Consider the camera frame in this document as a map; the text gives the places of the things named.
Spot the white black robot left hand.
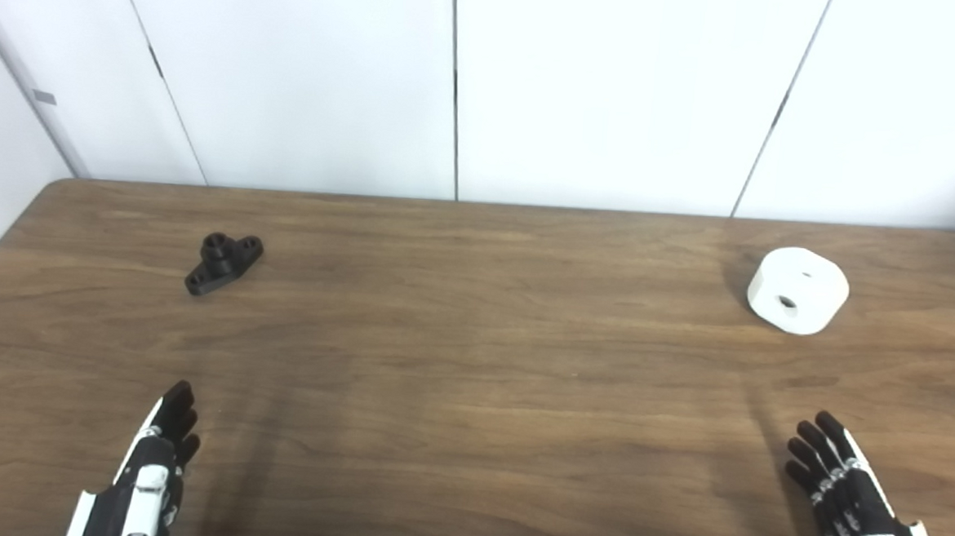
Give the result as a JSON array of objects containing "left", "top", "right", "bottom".
[{"left": 65, "top": 374, "right": 204, "bottom": 536}]

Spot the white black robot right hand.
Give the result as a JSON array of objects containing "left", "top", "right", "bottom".
[{"left": 781, "top": 410, "right": 955, "bottom": 536}]

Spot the round white piece with holes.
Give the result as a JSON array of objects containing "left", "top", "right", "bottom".
[{"left": 744, "top": 245, "right": 852, "bottom": 338}]

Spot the black flanged holder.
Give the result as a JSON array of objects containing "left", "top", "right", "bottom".
[{"left": 184, "top": 231, "right": 265, "bottom": 300}]

